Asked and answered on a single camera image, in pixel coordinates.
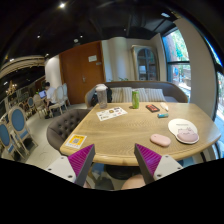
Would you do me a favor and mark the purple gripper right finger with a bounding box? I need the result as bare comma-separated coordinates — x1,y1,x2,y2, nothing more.
134,144,162,184

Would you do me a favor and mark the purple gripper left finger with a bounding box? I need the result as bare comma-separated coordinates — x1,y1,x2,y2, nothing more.
68,144,95,186

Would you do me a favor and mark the pink computer mouse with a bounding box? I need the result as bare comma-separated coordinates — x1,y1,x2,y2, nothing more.
150,134,171,147

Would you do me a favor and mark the white cat mouse pad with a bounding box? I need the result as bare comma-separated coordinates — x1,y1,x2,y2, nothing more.
168,119,199,144

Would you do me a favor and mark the yellow QR code sticker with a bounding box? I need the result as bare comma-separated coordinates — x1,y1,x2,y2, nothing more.
65,134,86,149

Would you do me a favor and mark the grey tufted armchair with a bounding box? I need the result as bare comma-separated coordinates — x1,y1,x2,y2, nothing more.
46,109,90,156

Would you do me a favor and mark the teal small case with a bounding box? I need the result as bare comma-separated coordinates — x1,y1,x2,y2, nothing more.
157,113,169,118

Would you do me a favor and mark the cream small pouch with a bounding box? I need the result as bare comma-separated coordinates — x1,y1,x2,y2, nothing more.
160,102,169,112

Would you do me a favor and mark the white sticker sheet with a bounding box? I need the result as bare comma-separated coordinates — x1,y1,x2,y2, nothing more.
97,107,126,121

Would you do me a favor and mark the white chair near person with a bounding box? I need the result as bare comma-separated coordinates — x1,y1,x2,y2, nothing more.
49,86,66,116

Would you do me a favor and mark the striped cushion right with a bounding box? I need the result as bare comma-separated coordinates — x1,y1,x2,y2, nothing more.
145,88,166,102

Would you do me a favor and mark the striped cushion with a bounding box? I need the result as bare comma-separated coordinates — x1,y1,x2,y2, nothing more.
121,86,149,103
112,87,123,103
145,88,166,102

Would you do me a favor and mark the green drink bottle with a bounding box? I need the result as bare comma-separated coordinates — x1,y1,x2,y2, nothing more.
132,90,139,109

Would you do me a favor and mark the black backpack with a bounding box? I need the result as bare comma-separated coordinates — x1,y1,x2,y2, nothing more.
90,87,112,106

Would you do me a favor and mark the striped cushion middle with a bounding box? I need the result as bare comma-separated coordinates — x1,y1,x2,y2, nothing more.
121,86,149,103

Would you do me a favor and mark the grey sofa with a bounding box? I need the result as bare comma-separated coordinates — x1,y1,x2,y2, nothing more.
84,80,189,108

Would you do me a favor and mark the striped cushion left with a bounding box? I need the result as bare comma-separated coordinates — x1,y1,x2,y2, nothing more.
112,87,123,103

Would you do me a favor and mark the seated person white shirt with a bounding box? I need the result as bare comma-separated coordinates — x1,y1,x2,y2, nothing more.
45,82,56,118

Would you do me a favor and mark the clear plastic tumbler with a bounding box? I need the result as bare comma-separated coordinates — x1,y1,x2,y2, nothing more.
96,84,107,109

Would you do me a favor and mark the blue white dining chair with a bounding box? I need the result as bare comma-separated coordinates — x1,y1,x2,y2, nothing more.
9,106,37,155

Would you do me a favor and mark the laptop computer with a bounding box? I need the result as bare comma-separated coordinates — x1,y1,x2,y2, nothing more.
38,90,46,99

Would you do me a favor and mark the brown wooden door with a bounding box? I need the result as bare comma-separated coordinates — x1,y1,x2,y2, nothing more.
59,41,105,104

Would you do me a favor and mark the arched white cabinet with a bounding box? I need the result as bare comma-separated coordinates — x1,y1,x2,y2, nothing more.
131,45,159,81

